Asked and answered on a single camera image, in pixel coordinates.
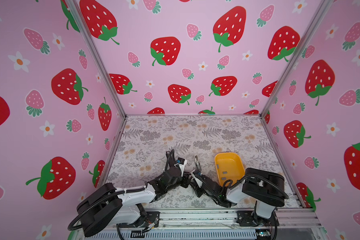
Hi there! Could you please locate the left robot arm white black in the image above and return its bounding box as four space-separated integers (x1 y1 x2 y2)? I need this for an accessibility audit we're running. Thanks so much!
68 150 190 237

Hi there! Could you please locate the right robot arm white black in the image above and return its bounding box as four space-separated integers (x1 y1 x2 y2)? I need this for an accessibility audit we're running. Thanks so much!
190 168 289 228

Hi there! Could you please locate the yellow plastic tray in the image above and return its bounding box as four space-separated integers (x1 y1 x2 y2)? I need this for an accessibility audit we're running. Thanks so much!
215 153 245 186

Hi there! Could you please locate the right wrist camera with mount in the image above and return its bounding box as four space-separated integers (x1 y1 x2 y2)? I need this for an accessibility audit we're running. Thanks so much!
191 169 202 180

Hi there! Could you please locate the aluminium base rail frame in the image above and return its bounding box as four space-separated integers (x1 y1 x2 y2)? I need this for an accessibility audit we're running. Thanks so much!
91 208 329 240

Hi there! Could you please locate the aluminium corner post left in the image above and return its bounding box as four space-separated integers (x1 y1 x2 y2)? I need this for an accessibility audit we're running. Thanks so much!
64 0 127 118

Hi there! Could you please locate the aluminium corner post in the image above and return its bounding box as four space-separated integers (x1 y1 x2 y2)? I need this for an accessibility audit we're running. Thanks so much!
64 0 127 118
260 0 333 121

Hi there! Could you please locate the aluminium corner post right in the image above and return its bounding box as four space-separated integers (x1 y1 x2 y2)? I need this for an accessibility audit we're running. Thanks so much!
260 0 333 121

